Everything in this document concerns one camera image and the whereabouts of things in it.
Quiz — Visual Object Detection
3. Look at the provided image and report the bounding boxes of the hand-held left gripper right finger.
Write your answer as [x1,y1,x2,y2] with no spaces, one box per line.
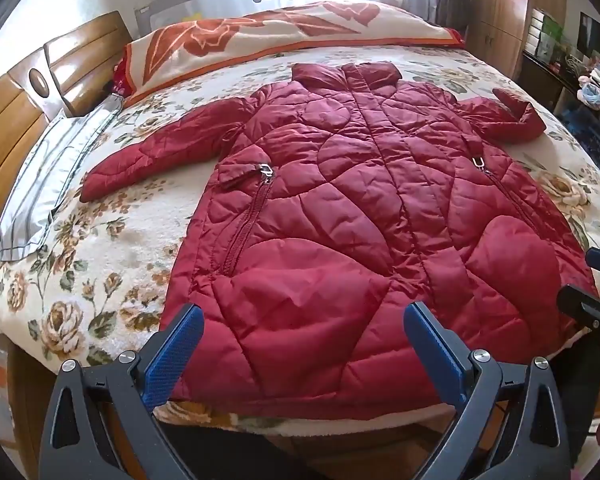
[403,302,573,480]

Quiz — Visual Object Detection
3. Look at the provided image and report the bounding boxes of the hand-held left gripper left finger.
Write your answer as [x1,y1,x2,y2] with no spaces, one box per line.
[39,304,204,480]

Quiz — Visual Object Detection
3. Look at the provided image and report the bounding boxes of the red quilted coat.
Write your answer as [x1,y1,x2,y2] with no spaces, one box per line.
[80,61,600,421]

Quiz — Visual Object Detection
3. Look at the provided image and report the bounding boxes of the pile of light clothes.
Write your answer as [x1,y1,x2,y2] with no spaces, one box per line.
[575,67,600,111]

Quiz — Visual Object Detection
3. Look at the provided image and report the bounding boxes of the floral bedspread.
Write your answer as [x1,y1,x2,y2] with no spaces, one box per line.
[0,42,600,436]

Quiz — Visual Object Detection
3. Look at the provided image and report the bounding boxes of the dark cluttered desk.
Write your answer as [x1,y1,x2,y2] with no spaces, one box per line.
[522,7,600,171]

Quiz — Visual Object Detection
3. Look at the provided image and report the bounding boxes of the grey striped pillow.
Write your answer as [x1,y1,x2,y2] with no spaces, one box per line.
[0,97,126,265]

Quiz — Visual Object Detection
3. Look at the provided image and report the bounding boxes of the stack of boxes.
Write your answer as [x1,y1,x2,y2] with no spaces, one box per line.
[530,7,565,59]

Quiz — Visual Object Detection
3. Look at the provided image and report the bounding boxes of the wooden wardrobe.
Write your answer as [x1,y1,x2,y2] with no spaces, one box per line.
[467,0,568,78]

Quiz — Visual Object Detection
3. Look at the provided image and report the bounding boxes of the wooden headboard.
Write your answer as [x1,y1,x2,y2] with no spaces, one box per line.
[0,10,133,281]

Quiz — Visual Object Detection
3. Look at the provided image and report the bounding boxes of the orange flower blanket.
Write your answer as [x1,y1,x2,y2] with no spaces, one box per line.
[111,0,467,108]

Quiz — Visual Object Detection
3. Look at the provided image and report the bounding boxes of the grey bed guard rail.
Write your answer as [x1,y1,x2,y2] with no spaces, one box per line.
[134,0,411,38]

